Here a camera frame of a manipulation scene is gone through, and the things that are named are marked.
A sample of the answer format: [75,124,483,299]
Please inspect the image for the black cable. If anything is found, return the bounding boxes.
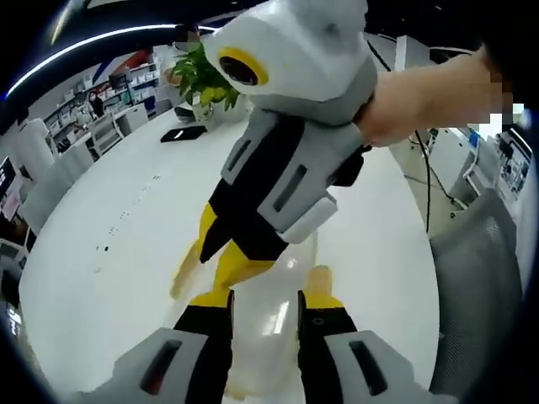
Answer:
[414,128,464,237]

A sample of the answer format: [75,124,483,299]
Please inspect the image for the black phone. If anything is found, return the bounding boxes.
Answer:
[160,125,207,143]

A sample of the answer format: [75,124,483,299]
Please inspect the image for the white office chair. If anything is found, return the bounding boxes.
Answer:
[86,115,125,161]
[113,104,149,138]

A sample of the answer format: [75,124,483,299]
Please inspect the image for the person's own dark clothing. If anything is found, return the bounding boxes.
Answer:
[475,0,539,106]

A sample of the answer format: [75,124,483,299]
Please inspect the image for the white desk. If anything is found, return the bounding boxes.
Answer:
[429,125,536,207]

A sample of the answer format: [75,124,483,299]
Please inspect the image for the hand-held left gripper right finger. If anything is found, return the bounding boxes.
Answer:
[296,290,426,404]

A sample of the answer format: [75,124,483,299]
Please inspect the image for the white storage shelves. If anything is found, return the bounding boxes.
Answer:
[41,45,172,140]

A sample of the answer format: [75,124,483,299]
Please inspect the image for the ceiling light strip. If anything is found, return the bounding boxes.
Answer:
[8,24,216,96]

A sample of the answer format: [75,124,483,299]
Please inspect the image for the green potted plant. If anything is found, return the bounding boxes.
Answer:
[170,41,241,113]

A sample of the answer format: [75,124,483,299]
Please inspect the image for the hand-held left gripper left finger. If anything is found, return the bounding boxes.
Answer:
[69,290,235,404]

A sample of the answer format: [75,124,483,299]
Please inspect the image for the clear box with yellow buckle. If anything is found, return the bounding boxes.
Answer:
[170,233,338,399]

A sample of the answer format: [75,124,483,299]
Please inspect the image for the white plant pot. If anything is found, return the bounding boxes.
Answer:
[192,98,216,123]

